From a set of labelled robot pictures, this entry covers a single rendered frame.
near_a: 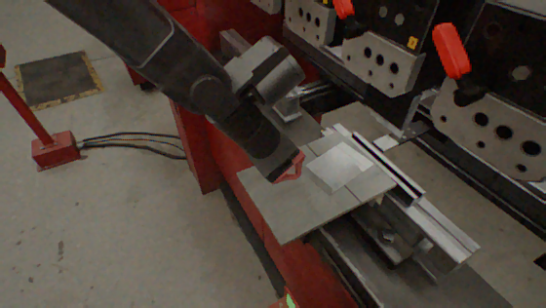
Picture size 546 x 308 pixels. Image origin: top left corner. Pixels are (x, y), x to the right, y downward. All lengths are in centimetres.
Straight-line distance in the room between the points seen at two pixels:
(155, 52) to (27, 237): 188
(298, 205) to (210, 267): 111
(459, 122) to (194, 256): 142
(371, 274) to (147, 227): 139
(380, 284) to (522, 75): 42
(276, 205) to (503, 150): 34
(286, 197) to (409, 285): 29
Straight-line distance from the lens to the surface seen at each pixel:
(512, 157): 45
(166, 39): 29
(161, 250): 172
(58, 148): 234
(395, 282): 66
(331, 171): 61
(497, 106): 43
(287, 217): 54
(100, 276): 178
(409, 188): 64
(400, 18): 49
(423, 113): 79
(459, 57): 41
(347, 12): 52
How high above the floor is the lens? 145
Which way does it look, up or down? 46 degrees down
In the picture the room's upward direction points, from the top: straight up
